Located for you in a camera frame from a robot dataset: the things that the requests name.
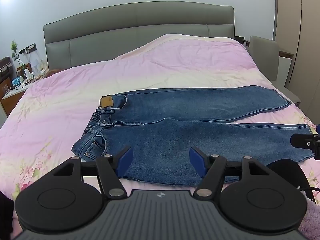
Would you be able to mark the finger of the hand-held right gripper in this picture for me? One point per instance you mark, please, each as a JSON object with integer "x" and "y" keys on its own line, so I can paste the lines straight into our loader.
{"x": 302, "y": 141}

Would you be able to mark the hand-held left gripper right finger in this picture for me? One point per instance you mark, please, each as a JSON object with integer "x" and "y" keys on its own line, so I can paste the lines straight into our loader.
{"x": 196, "y": 160}

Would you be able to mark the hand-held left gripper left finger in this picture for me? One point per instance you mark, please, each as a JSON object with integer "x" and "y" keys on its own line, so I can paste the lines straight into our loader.
{"x": 124, "y": 161}

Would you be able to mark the blue denim pants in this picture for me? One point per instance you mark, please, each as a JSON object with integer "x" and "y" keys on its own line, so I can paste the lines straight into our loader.
{"x": 200, "y": 115}

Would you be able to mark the dark rounded object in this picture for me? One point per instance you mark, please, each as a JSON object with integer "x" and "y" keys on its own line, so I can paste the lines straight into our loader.
{"x": 287, "y": 172}

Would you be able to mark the purple fuzzy cloth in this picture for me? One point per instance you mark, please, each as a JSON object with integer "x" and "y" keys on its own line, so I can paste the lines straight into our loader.
{"x": 311, "y": 217}

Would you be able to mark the grey upholstered chair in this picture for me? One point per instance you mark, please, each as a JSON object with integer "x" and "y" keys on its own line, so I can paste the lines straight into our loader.
{"x": 265, "y": 55}

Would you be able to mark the beige wardrobe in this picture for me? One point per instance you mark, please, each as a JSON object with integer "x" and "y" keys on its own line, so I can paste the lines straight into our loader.
{"x": 307, "y": 42}

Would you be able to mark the pink floral quilt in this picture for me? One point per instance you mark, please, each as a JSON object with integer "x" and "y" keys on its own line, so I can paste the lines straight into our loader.
{"x": 155, "y": 65}

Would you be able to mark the dark wooden side table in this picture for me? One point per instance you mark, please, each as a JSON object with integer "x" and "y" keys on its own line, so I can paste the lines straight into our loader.
{"x": 242, "y": 40}

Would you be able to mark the wooden nightstand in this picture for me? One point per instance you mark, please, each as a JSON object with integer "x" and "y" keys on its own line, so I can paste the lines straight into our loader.
{"x": 10, "y": 102}

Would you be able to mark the dark cloth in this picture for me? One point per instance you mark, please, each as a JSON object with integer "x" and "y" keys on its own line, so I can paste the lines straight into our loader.
{"x": 5, "y": 212}

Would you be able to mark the white bottle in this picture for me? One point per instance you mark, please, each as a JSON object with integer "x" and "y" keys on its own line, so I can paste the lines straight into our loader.
{"x": 26, "y": 73}

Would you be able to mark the grey padded headboard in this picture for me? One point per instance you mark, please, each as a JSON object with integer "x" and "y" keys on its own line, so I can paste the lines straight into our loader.
{"x": 125, "y": 27}

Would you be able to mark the brown suitcase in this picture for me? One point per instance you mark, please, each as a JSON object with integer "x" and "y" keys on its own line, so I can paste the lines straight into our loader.
{"x": 5, "y": 68}

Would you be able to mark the small green plant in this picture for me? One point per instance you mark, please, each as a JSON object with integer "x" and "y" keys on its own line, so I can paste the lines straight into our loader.
{"x": 14, "y": 47}

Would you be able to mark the black wall socket strip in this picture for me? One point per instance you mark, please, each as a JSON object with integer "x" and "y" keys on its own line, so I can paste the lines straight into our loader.
{"x": 28, "y": 48}

